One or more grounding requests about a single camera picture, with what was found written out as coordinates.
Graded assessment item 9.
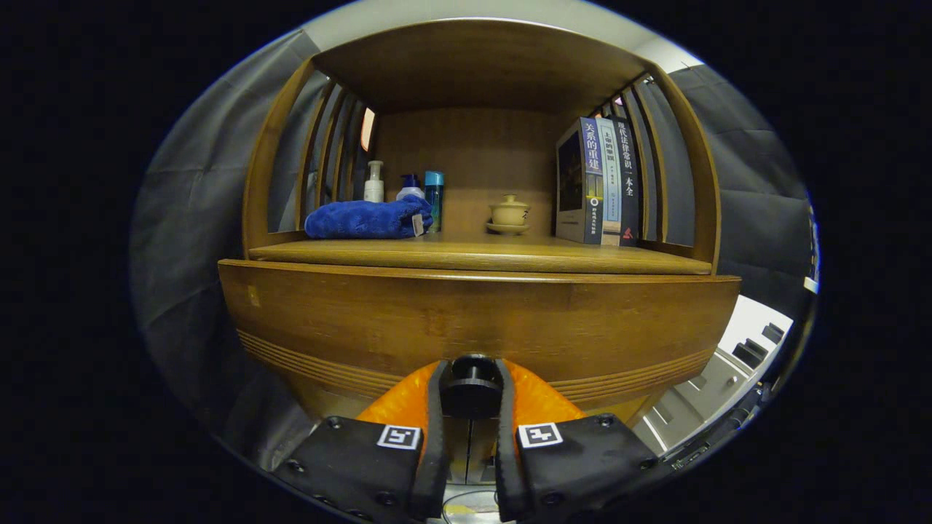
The book with blue spine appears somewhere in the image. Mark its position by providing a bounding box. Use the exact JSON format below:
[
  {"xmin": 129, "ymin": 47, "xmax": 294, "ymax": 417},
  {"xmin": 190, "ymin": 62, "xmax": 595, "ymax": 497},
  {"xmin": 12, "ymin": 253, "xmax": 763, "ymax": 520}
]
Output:
[{"xmin": 555, "ymin": 117, "xmax": 605, "ymax": 245}]

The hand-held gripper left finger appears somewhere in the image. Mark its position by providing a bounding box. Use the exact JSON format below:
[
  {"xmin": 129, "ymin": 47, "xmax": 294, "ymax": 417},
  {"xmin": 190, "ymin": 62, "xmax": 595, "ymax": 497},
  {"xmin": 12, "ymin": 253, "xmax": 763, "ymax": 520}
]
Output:
[{"xmin": 273, "ymin": 359, "xmax": 452, "ymax": 523}]

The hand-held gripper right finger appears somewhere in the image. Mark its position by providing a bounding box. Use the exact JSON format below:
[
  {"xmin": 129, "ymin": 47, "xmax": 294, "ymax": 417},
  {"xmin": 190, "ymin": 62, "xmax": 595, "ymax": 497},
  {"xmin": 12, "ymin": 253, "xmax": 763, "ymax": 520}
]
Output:
[{"xmin": 495, "ymin": 358, "xmax": 660, "ymax": 523}]

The wooden cabinet door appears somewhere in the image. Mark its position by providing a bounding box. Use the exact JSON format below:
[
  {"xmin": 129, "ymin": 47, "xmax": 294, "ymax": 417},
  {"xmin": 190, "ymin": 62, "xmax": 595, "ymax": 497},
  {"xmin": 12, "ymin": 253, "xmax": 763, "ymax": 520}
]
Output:
[
  {"xmin": 446, "ymin": 418, "xmax": 473, "ymax": 483},
  {"xmin": 472, "ymin": 418, "xmax": 499, "ymax": 483}
]

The book with black spine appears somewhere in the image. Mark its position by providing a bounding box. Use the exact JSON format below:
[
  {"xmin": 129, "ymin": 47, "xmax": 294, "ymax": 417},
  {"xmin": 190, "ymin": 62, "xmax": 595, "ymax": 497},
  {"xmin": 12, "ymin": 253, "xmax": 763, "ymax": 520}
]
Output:
[{"xmin": 612, "ymin": 116, "xmax": 641, "ymax": 247}]

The wooden drawer with black knob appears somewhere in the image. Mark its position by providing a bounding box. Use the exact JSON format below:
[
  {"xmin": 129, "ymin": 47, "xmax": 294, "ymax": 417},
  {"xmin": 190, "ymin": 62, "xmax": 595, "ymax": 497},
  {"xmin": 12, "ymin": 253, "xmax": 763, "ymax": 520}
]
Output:
[{"xmin": 218, "ymin": 259, "xmax": 742, "ymax": 423}]

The white table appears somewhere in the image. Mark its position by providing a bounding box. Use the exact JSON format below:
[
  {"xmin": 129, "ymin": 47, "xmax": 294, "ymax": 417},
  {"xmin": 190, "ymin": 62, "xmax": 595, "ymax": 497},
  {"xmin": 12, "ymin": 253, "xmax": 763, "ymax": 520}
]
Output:
[{"xmin": 632, "ymin": 294, "xmax": 794, "ymax": 456}]

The wooden countertop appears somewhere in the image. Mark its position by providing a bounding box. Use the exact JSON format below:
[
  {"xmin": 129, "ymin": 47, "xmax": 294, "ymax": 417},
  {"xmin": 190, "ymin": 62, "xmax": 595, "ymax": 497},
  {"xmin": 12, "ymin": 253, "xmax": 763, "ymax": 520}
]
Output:
[{"xmin": 248, "ymin": 231, "xmax": 714, "ymax": 276}]

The folded blue towel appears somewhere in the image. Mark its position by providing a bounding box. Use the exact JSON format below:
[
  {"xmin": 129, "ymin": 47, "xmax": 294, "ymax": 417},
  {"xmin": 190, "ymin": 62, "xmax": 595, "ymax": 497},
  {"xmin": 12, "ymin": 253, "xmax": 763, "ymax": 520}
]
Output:
[{"xmin": 304, "ymin": 194, "xmax": 435, "ymax": 240}]

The book with pale spine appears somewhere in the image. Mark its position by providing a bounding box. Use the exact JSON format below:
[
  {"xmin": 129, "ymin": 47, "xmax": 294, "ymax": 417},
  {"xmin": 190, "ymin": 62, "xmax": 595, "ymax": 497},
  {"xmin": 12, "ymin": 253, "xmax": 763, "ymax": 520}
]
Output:
[{"xmin": 599, "ymin": 118, "xmax": 623, "ymax": 247}]

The wooden cabinet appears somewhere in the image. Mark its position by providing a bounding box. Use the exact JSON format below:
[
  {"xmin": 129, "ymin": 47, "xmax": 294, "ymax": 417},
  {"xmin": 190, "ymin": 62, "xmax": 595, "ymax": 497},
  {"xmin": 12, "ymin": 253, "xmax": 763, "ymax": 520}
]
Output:
[{"xmin": 218, "ymin": 18, "xmax": 742, "ymax": 485}]

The teal bottle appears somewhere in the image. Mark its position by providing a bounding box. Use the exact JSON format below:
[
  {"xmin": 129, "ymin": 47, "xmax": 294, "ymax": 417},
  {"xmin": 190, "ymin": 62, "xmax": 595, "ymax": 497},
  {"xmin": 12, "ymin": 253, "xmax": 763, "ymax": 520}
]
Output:
[{"xmin": 424, "ymin": 170, "xmax": 445, "ymax": 234}]

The beige lidded teacup with saucer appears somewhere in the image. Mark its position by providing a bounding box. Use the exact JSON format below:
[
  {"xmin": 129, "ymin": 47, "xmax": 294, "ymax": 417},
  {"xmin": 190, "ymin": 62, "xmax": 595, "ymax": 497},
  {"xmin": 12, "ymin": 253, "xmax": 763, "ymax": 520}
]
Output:
[{"xmin": 486, "ymin": 194, "xmax": 532, "ymax": 235}]

